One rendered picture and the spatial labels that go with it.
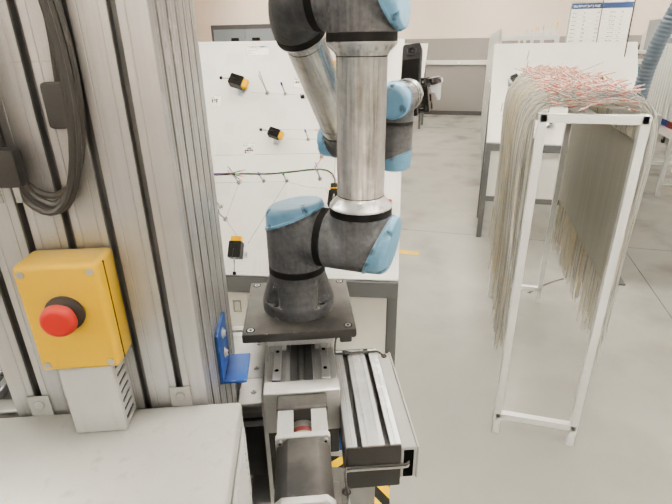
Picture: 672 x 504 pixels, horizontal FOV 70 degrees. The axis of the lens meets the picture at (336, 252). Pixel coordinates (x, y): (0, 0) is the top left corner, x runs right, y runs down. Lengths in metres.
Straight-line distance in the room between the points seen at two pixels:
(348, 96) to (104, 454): 0.61
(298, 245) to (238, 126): 1.23
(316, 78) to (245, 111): 1.15
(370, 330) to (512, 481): 0.88
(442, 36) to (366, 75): 11.92
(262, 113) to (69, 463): 1.63
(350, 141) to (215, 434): 0.49
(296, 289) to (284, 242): 0.10
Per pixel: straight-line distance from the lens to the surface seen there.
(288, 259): 0.93
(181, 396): 0.69
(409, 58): 1.26
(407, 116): 1.09
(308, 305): 0.96
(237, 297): 1.95
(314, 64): 0.95
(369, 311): 1.88
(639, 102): 1.95
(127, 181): 0.57
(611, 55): 5.09
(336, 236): 0.87
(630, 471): 2.55
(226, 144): 2.05
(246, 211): 1.92
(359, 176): 0.83
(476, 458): 2.36
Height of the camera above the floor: 1.67
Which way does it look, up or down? 23 degrees down
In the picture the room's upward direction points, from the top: 1 degrees counter-clockwise
